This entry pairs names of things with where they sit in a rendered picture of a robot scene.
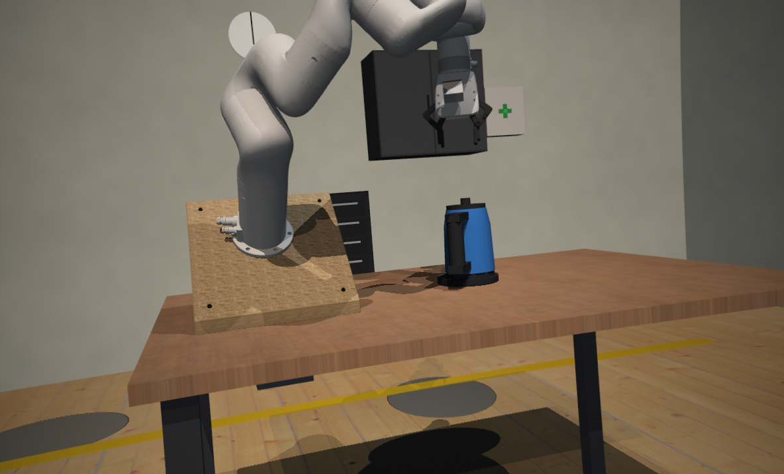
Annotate blue kettle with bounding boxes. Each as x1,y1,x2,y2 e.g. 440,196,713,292
444,197,495,279

